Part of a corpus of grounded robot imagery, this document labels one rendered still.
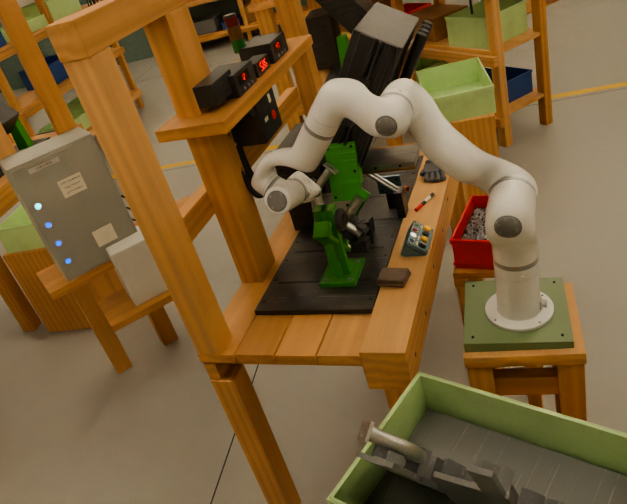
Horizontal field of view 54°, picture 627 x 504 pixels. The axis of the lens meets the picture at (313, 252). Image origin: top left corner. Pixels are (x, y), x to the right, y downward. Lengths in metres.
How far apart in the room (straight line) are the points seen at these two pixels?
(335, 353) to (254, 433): 0.54
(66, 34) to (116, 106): 0.20
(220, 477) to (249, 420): 0.72
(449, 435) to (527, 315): 0.43
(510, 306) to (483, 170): 0.41
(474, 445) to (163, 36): 1.42
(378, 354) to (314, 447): 1.11
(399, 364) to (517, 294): 0.38
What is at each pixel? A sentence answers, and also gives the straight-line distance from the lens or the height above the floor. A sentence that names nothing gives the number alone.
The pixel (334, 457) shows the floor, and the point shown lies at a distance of 2.79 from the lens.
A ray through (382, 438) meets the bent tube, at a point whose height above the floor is 1.15.
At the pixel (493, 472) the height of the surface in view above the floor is 1.15.
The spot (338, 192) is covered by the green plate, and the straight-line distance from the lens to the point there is 2.26.
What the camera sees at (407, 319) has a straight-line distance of 1.90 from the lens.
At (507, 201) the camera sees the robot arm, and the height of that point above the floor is 1.30.
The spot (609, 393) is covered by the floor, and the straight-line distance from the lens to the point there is 2.89.
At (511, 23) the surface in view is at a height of 0.83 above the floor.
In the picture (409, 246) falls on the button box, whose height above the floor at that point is 0.94.
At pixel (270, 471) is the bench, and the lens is 2.43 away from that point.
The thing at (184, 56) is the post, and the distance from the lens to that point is 2.01.
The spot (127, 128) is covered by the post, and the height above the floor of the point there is 1.65.
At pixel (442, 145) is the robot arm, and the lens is 1.59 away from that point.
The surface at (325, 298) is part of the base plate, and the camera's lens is 2.07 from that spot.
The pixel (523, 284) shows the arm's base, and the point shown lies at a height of 1.02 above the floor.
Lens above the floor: 2.08
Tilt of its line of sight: 30 degrees down
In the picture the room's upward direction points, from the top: 17 degrees counter-clockwise
